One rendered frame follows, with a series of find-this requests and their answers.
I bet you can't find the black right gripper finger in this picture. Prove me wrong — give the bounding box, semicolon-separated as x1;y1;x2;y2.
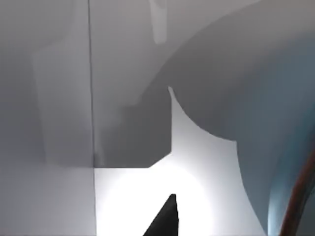
142;193;180;236

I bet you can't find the blue grey rounded cup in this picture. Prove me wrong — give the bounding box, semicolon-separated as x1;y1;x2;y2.
140;0;315;236

